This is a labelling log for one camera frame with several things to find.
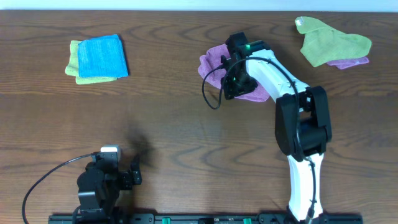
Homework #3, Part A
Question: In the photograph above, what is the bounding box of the purple microfiber cloth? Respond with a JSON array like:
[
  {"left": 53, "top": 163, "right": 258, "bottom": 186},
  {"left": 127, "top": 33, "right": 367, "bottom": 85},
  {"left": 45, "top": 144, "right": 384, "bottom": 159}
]
[{"left": 198, "top": 44, "right": 270, "bottom": 102}]

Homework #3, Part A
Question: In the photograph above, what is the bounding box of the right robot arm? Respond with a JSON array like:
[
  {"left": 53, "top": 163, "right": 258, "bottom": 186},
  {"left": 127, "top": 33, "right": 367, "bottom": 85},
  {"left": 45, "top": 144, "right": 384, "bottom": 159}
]
[{"left": 220, "top": 32, "right": 331, "bottom": 223}]

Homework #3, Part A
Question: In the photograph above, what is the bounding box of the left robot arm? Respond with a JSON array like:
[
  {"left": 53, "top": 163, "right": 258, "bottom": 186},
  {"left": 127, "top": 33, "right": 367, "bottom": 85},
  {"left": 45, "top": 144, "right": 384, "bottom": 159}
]
[{"left": 72, "top": 152, "right": 142, "bottom": 223}]

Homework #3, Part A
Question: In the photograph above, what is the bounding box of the green crumpled cloth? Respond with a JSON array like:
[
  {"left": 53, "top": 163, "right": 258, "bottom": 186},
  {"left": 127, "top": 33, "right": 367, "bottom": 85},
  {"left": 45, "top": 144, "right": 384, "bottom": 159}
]
[{"left": 295, "top": 16, "right": 372, "bottom": 67}]

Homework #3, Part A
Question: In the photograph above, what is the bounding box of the green folded cloth under blue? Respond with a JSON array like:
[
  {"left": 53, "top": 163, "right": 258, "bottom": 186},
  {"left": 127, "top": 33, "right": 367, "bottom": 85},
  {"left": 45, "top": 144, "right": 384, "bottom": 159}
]
[{"left": 65, "top": 40, "right": 116, "bottom": 85}]

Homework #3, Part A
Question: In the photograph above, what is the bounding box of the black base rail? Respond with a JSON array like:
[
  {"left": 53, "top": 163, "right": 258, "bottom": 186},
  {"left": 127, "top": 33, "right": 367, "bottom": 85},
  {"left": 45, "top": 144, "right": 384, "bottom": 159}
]
[{"left": 48, "top": 212, "right": 364, "bottom": 224}]

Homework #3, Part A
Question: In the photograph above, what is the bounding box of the left black cable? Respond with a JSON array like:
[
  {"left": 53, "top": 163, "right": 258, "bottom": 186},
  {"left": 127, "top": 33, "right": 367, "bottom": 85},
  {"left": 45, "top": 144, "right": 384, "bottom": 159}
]
[{"left": 21, "top": 152, "right": 97, "bottom": 224}]

